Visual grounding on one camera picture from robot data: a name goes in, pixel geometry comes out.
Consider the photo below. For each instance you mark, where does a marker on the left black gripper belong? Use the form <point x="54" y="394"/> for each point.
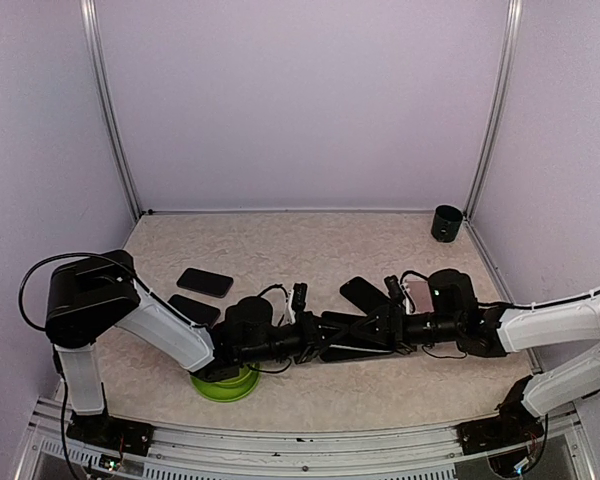
<point x="313" y="343"/>

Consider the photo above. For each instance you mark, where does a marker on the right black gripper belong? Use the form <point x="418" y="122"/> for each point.
<point x="386" y="315"/>

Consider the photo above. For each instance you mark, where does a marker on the black phone case horizontal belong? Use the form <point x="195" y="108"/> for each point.
<point x="365" y="352"/>

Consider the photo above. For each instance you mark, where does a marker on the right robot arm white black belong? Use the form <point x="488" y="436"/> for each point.
<point x="494" y="330"/>

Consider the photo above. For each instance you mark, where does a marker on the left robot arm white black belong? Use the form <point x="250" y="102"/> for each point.
<point x="90" y="294"/>

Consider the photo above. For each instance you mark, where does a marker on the pink phone case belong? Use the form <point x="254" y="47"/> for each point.
<point x="419" y="300"/>

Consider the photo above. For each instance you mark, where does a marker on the dark phone lower left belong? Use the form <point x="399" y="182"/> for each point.
<point x="195" y="311"/>

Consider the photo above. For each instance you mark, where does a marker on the dark phone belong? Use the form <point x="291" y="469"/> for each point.
<point x="205" y="282"/>
<point x="195" y="311"/>

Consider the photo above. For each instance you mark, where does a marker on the dark phone upper left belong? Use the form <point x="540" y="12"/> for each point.
<point x="205" y="282"/>

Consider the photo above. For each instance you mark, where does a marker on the black cylinder cup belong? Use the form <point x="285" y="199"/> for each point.
<point x="446" y="223"/>

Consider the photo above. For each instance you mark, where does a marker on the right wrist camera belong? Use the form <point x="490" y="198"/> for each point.
<point x="398" y="294"/>

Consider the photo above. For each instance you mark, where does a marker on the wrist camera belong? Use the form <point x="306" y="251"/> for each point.
<point x="296" y="303"/>
<point x="398" y="294"/>

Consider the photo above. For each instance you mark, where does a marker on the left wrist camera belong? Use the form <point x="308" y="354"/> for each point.
<point x="296" y="303"/>

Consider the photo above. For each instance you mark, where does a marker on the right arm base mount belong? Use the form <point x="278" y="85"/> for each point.
<point x="513" y="424"/>

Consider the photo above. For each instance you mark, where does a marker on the front aluminium rail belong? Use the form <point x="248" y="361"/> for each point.
<point x="180" y="452"/>

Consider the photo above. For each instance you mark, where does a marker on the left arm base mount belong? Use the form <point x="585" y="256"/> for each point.
<point x="111" y="433"/>

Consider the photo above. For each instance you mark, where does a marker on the right aluminium frame post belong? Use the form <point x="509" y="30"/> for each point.
<point x="505" y="67"/>

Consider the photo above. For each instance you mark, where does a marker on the aluminium frame post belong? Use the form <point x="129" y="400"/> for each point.
<point x="96" y="53"/>
<point x="505" y="67"/>

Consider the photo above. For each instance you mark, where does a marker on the left aluminium frame post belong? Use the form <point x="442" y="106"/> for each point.
<point x="96" y="53"/>

